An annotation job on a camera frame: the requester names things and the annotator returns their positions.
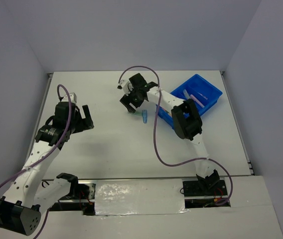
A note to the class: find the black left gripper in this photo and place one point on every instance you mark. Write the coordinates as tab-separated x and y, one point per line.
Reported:
86	123

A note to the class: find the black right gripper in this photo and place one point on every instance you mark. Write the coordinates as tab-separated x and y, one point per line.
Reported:
126	100

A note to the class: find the blue correction tape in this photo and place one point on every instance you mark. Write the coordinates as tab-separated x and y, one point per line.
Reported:
144	116

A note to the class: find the light blue highlighter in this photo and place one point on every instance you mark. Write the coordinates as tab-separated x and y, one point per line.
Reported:
186	94

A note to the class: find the green correction tape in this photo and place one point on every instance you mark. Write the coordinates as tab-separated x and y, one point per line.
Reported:
136	114

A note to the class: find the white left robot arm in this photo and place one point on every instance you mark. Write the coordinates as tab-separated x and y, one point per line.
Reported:
22	206

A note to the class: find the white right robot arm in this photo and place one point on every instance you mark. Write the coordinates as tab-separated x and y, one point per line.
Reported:
187	123

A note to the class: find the blue divided plastic tray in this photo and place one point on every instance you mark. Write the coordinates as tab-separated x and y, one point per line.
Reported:
198	84

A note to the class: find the silver taped front panel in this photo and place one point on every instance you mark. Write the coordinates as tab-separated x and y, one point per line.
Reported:
139	197

